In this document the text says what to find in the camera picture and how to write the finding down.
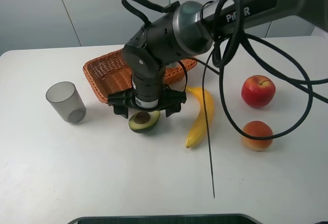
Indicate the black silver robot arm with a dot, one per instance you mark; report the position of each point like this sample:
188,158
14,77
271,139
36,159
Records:
182,30

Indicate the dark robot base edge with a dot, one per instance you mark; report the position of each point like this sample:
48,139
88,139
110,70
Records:
207,218

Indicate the yellow banana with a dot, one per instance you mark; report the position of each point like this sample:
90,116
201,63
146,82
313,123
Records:
198,130

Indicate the red apple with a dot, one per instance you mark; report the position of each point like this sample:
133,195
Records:
258,91

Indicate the halved avocado with pit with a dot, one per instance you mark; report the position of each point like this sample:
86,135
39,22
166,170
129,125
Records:
143,122

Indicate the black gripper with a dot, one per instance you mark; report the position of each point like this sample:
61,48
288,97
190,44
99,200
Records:
147,93

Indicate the brown wicker basket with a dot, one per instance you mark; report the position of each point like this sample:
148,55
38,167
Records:
112,72

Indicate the translucent grey plastic cup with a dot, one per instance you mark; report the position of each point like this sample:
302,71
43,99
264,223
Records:
66,101

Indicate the orange peach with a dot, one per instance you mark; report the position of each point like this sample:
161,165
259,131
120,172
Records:
257,129

